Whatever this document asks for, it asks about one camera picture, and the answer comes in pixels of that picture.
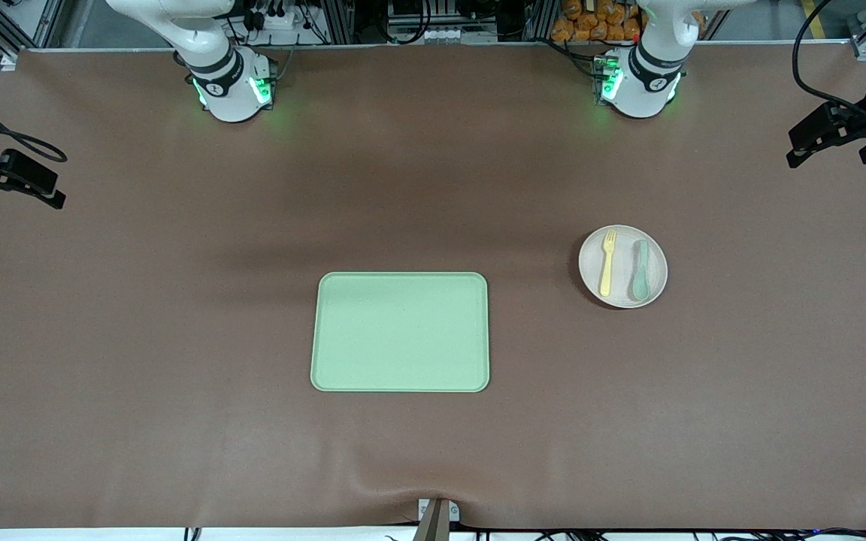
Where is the white power strip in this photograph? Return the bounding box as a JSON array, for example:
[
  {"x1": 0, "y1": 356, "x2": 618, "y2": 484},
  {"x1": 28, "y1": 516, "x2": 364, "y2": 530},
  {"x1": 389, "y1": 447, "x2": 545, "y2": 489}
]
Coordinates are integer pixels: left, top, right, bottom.
[{"x1": 251, "y1": 6, "x2": 300, "y2": 32}]

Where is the teal plastic spoon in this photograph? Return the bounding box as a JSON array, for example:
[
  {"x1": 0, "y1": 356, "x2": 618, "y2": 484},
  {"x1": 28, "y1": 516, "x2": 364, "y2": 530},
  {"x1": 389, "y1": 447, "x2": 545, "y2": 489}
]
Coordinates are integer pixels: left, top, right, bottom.
[{"x1": 631, "y1": 239, "x2": 652, "y2": 302}]

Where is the brown table mat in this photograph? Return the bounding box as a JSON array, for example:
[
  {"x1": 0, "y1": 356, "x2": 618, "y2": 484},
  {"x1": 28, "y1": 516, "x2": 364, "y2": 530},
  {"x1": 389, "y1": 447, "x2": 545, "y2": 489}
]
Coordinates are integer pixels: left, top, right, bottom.
[{"x1": 0, "y1": 44, "x2": 866, "y2": 530}]

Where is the yellow plastic fork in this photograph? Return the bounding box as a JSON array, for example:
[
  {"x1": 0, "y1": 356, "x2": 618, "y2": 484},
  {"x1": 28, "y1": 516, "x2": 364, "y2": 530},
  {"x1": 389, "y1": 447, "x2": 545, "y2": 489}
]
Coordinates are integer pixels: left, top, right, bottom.
[{"x1": 599, "y1": 229, "x2": 619, "y2": 297}]

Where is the round beige plate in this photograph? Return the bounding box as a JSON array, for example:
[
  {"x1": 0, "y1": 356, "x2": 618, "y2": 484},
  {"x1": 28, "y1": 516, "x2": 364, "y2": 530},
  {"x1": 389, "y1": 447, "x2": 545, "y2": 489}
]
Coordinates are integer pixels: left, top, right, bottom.
[{"x1": 578, "y1": 225, "x2": 668, "y2": 310}]

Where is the light green rectangular tray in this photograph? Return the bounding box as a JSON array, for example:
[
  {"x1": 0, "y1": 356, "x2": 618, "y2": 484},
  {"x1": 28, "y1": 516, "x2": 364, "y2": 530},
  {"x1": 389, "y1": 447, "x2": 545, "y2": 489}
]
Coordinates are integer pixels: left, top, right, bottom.
[{"x1": 310, "y1": 272, "x2": 491, "y2": 393}]

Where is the white connector strip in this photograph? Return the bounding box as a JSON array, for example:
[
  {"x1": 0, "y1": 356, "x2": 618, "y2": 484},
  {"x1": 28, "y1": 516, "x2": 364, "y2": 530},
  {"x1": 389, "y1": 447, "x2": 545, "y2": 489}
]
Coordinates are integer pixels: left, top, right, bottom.
[{"x1": 388, "y1": 27, "x2": 498, "y2": 44}]

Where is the aluminium camera post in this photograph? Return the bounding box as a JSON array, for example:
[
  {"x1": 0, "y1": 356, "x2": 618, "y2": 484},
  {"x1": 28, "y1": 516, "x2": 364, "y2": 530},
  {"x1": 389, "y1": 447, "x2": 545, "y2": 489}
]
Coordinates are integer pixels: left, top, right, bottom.
[{"x1": 414, "y1": 497, "x2": 461, "y2": 541}]

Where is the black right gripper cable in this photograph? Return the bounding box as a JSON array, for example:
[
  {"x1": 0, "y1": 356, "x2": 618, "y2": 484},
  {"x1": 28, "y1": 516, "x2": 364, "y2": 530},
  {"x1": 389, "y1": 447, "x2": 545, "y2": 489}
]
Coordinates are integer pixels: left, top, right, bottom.
[{"x1": 0, "y1": 77, "x2": 68, "y2": 164}]

